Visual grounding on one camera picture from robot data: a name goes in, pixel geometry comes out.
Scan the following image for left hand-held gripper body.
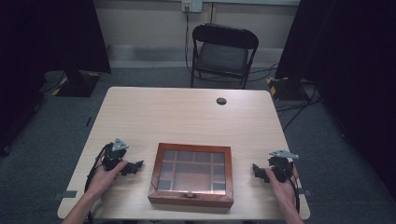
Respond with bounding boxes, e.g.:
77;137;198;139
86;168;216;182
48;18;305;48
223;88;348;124
101;137;130;172

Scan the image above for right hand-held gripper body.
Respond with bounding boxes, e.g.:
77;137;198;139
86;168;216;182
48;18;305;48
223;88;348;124
267;149;300;184

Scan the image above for person's right hand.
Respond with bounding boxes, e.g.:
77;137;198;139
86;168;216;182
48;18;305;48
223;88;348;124
264;167;301;207

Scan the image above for person's left hand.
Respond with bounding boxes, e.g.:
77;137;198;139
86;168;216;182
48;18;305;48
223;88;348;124
88;159;129;200

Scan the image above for wooden box with glass lid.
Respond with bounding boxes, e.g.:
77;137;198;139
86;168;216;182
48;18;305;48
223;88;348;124
147;142;235;209

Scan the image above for black stand base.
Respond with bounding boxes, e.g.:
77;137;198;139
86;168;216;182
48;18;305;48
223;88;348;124
266;76;313;102
55;69;103;98

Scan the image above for black folding chair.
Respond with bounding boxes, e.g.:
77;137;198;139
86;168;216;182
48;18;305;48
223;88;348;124
190;22;261;91

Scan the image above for dark curtain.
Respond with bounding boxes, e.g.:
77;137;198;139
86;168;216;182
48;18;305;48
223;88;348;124
0;0;112;157
275;0;396;200

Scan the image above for right hand-held gripper cable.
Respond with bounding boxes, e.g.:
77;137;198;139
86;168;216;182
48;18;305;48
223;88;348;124
278;166;302;215

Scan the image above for hand-held gripper cable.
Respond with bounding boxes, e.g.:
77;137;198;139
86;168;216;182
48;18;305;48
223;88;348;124
83;143;114;224
278;166;302;215

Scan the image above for left hand-held gripper cable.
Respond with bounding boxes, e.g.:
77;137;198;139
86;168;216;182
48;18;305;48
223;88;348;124
83;143;114;224

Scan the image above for black floor cables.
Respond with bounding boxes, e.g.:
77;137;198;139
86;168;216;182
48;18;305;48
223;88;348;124
275;88;323;133

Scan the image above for white wall socket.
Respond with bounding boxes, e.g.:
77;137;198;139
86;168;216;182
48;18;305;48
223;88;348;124
181;0;204;14

